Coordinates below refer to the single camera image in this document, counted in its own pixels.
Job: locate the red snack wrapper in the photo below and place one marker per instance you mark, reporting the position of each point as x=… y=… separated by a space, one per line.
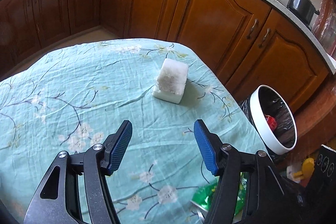
x=272 y=123

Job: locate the crushed green can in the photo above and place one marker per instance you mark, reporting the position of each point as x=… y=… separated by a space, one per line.
x=203 y=197

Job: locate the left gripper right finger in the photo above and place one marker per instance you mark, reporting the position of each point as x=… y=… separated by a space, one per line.
x=267 y=198

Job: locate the white foam block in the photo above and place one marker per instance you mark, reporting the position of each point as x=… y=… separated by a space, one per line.
x=171 y=81

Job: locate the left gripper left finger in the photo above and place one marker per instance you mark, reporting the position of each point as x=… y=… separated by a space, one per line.
x=57 y=199

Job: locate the yellow toy on floor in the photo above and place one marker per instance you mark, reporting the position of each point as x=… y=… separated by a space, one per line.
x=307 y=169

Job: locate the grey stock pot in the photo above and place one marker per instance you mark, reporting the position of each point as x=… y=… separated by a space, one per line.
x=303 y=9

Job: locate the brown wooden base cabinets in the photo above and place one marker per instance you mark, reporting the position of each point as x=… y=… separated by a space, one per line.
x=246 y=43

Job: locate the white rimmed trash bin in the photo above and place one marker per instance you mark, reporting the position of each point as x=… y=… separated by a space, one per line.
x=266 y=101

